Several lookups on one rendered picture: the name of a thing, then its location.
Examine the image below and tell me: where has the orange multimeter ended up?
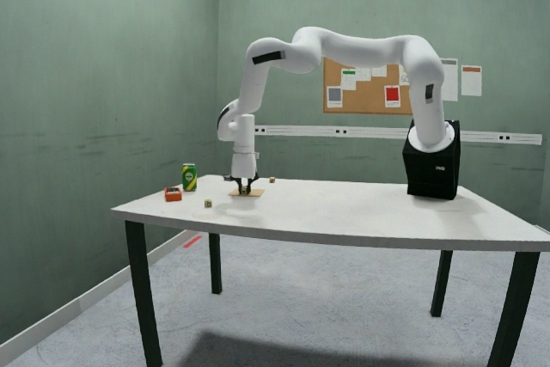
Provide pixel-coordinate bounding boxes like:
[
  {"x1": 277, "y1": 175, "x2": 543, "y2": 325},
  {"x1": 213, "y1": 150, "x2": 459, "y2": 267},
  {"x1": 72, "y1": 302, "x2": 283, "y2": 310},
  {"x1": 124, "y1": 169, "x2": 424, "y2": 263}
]
[{"x1": 164, "y1": 187, "x2": 182, "y2": 201}]

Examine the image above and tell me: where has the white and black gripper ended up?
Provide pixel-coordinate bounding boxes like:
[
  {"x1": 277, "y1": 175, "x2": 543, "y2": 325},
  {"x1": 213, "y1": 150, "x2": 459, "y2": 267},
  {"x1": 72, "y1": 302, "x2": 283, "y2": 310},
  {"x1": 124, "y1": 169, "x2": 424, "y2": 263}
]
[{"x1": 230, "y1": 153, "x2": 260, "y2": 194}]

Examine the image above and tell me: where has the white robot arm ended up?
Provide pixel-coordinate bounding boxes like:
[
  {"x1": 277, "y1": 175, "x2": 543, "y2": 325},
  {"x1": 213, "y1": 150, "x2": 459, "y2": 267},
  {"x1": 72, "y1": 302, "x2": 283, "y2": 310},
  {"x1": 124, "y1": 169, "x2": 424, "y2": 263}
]
[{"x1": 217, "y1": 27, "x2": 455, "y2": 159}]

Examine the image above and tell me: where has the green and yellow drink can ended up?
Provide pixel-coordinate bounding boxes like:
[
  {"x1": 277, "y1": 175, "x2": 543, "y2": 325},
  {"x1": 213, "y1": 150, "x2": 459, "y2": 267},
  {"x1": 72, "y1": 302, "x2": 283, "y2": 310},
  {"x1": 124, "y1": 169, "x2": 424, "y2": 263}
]
[{"x1": 182, "y1": 163, "x2": 197, "y2": 192}]

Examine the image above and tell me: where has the tan square mat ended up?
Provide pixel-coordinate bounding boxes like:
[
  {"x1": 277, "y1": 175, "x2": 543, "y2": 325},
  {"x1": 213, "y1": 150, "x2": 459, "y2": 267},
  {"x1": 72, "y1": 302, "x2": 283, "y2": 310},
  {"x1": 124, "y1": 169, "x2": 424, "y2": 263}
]
[{"x1": 228, "y1": 188, "x2": 265, "y2": 197}]

